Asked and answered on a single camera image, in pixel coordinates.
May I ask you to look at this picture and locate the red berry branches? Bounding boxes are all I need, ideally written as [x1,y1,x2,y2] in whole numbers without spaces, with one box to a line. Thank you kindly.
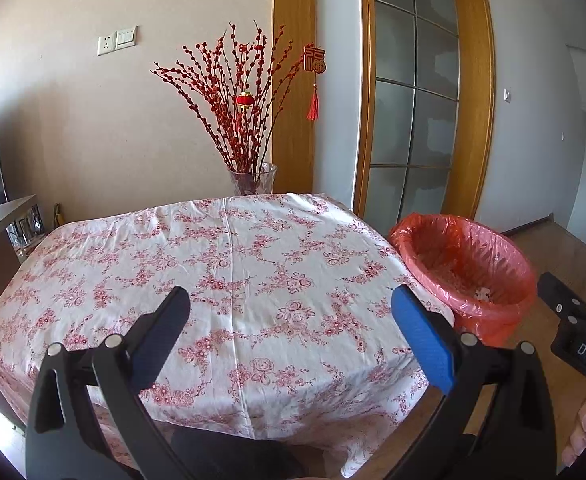
[151,21,308,177]

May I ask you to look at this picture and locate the glass vase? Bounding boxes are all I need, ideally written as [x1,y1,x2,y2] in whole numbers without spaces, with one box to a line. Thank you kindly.
[229,162,278,197]

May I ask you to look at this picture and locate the white wall light switch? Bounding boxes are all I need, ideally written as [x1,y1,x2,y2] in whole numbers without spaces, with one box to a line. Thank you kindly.
[115,25,138,51]

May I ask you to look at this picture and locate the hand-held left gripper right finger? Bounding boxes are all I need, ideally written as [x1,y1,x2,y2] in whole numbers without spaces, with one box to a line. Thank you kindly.
[388,285,556,480]

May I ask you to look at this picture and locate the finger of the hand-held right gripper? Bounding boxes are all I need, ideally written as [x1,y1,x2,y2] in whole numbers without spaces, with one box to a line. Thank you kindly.
[537,272,586,319]

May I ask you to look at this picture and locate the red lined waste basket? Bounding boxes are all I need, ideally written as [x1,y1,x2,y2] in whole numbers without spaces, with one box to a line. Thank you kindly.
[388,212,538,349]

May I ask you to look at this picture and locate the floral tablecloth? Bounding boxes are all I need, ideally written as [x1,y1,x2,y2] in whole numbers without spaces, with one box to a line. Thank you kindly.
[0,192,456,479]

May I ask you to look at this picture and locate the wooden door frame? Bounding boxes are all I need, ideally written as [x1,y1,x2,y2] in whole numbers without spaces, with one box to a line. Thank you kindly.
[272,0,496,235]

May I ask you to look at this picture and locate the red knot wall ornament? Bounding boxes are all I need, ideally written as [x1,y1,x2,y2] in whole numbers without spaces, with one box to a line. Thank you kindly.
[303,43,328,121]

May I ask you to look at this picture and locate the frosted glass sliding door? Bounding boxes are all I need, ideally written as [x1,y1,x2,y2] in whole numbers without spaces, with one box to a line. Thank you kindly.
[369,0,462,232]

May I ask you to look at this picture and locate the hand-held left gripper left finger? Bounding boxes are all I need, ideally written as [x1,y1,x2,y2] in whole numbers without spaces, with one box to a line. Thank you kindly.
[26,286,192,480]

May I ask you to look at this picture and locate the person's right hand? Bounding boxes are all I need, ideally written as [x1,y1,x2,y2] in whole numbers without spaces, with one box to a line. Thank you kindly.
[560,401,586,469]

